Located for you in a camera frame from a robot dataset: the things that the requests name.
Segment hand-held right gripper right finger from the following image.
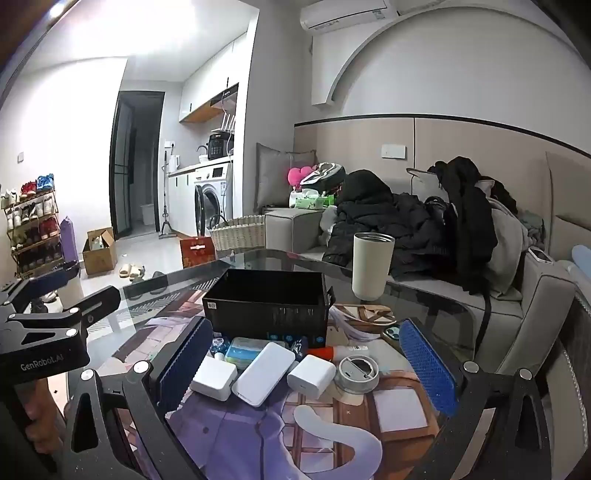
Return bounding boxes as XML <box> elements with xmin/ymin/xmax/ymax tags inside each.
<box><xmin>398</xmin><ymin>318</ymin><xmax>555</xmax><ymax>480</ymax></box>

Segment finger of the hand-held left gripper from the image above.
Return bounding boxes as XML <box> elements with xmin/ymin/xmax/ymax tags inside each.
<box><xmin>4</xmin><ymin>285</ymin><xmax>122</xmax><ymax>344</ymax></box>
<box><xmin>0</xmin><ymin>261</ymin><xmax>81</xmax><ymax>315</ymax></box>

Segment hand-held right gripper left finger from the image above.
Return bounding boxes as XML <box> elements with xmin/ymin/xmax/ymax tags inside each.
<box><xmin>58</xmin><ymin>316</ymin><xmax>215</xmax><ymax>480</ymax></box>

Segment white charger block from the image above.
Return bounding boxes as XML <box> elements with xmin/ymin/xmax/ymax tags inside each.
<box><xmin>287</xmin><ymin>355</ymin><xmax>335</xmax><ymax>395</ymax></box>
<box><xmin>191</xmin><ymin>355</ymin><xmax>238</xmax><ymax>401</ymax></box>

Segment black rectangular box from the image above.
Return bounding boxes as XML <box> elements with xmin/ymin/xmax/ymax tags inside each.
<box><xmin>202</xmin><ymin>269</ymin><xmax>335</xmax><ymax>349</ymax></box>

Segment person's left hand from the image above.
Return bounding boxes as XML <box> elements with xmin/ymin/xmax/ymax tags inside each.
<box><xmin>21</xmin><ymin>378</ymin><xmax>70</xmax><ymax>462</ymax></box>

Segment cardboard box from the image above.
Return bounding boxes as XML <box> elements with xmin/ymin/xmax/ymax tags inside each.
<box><xmin>82</xmin><ymin>227</ymin><xmax>118</xmax><ymax>277</ymax></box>

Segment dark smartphone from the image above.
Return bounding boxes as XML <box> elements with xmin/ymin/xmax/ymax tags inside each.
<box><xmin>381</xmin><ymin>324</ymin><xmax>407</xmax><ymax>354</ymax></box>

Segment shoe rack with shoes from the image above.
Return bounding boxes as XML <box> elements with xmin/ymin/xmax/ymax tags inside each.
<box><xmin>2</xmin><ymin>174</ymin><xmax>65</xmax><ymax>278</ymax></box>

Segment teal plastic case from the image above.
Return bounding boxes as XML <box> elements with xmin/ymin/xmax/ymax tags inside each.
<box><xmin>225</xmin><ymin>337</ymin><xmax>271</xmax><ymax>370</ymax></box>

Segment white tube orange cap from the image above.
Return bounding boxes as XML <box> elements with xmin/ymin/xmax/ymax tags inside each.
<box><xmin>306</xmin><ymin>345</ymin><xmax>370</xmax><ymax>363</ymax></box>

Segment printed table mat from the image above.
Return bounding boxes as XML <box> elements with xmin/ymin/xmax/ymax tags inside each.
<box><xmin>99</xmin><ymin>302</ymin><xmax>441</xmax><ymax>480</ymax></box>

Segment grey sofa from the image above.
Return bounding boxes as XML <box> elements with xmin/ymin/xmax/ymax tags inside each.
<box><xmin>264</xmin><ymin>208</ymin><xmax>591</xmax><ymax>398</ymax></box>

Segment white tumbler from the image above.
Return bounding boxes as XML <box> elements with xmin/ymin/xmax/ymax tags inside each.
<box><xmin>352</xmin><ymin>232</ymin><xmax>396</xmax><ymax>301</ymax></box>

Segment red gift bag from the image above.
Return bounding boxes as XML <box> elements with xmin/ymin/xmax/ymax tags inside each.
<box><xmin>179</xmin><ymin>235</ymin><xmax>218</xmax><ymax>269</ymax></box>

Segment floor mop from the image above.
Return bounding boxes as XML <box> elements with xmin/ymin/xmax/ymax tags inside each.
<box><xmin>158</xmin><ymin>150</ymin><xmax>178</xmax><ymax>240</ymax></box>

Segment white base cabinet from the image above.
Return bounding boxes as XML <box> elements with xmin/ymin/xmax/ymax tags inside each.
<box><xmin>167</xmin><ymin>168</ymin><xmax>197</xmax><ymax>236</ymax></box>

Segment wicker laundry basket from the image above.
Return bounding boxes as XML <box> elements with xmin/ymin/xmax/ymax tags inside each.
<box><xmin>206</xmin><ymin>215</ymin><xmax>267</xmax><ymax>252</ymax></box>

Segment dark glass door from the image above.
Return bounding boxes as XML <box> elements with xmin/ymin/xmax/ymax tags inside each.
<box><xmin>109</xmin><ymin>91</ymin><xmax>165</xmax><ymax>240</ymax></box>

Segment grey woven chair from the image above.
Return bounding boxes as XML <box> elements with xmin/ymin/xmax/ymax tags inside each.
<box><xmin>545</xmin><ymin>277</ymin><xmax>591</xmax><ymax>480</ymax></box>

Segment black hanging garment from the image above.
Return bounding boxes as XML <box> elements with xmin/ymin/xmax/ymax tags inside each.
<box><xmin>427</xmin><ymin>156</ymin><xmax>499</xmax><ymax>296</ymax></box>

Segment grey garment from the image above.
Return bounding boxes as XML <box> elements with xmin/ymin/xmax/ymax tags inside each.
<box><xmin>485</xmin><ymin>196</ymin><xmax>532</xmax><ymax>301</ymax></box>

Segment black puffer jacket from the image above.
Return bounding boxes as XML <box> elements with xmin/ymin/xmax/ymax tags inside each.
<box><xmin>321</xmin><ymin>170</ymin><xmax>455</xmax><ymax>280</ymax></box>

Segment white washing machine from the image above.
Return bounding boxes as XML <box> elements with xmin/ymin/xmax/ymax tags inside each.
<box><xmin>193</xmin><ymin>162</ymin><xmax>234</xmax><ymax>238</ymax></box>

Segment white garment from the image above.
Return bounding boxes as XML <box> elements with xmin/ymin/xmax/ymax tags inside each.
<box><xmin>318</xmin><ymin>205</ymin><xmax>340</xmax><ymax>245</ymax></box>

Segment light blue bolster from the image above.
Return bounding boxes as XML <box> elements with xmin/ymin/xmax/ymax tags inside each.
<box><xmin>571</xmin><ymin>244</ymin><xmax>591</xmax><ymax>278</ymax></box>

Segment black countertop appliance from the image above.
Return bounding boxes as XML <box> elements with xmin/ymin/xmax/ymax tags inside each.
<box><xmin>208</xmin><ymin>131</ymin><xmax>232</xmax><ymax>161</ymax></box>

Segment green tissue pack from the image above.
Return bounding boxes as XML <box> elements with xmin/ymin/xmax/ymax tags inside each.
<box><xmin>293</xmin><ymin>194</ymin><xmax>335</xmax><ymax>210</ymax></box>

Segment grey pillow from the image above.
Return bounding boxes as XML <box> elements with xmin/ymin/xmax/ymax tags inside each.
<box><xmin>255</xmin><ymin>142</ymin><xmax>319</xmax><ymax>213</ymax></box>

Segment pink plush toy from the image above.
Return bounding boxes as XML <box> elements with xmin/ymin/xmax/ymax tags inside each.
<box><xmin>287</xmin><ymin>165</ymin><xmax>319</xmax><ymax>189</ymax></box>

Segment black white helmet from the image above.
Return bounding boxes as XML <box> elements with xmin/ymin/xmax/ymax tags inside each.
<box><xmin>300</xmin><ymin>162</ymin><xmax>347</xmax><ymax>188</ymax></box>

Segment range hood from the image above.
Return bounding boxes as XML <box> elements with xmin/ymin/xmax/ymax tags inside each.
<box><xmin>210</xmin><ymin>83</ymin><xmax>239</xmax><ymax>109</ymax></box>

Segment white air conditioner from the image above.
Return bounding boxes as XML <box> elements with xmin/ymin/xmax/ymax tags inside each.
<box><xmin>299</xmin><ymin>0</ymin><xmax>400</xmax><ymax>35</ymax></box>

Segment white wall cabinets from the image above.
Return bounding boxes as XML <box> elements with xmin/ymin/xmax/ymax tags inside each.
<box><xmin>178</xmin><ymin>32</ymin><xmax>247</xmax><ymax>123</ymax></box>

